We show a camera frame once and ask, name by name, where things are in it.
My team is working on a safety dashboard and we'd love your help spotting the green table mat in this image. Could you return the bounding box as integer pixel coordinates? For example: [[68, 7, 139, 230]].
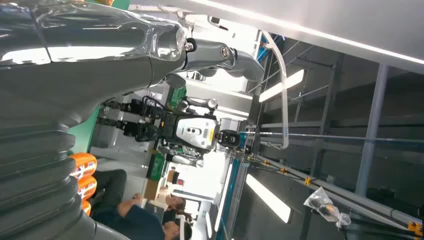
[[67, 105, 102, 157]]

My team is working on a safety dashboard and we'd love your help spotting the green plastic crate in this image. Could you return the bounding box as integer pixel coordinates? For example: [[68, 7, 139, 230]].
[[170, 85, 187, 109], [146, 152, 167, 182]]

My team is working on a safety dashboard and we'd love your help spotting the person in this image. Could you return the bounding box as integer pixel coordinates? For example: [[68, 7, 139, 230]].
[[91, 193, 194, 240], [88, 169, 188, 216]]

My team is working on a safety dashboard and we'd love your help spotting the black and silver humanoid robot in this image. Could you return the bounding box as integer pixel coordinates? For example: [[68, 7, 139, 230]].
[[96, 94, 243, 169]]

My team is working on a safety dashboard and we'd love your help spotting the brown cardboard box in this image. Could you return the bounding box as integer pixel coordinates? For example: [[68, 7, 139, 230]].
[[144, 178, 161, 201]]

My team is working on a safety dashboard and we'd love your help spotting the ceiling light panel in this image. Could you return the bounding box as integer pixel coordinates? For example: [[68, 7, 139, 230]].
[[258, 68, 305, 103], [245, 173, 293, 224]]

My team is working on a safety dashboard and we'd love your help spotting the clear plastic bag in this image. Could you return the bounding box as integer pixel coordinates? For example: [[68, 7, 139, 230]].
[[303, 186, 352, 230]]

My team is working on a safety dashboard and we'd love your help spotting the white curved strap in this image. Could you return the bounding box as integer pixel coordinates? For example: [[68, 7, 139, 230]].
[[260, 30, 290, 150]]

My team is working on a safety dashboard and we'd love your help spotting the white rail with yellow clips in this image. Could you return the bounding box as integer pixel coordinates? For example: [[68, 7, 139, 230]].
[[255, 154, 424, 237]]

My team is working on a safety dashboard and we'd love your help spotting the grey steel post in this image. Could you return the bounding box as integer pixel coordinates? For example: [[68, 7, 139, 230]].
[[354, 62, 390, 198]]

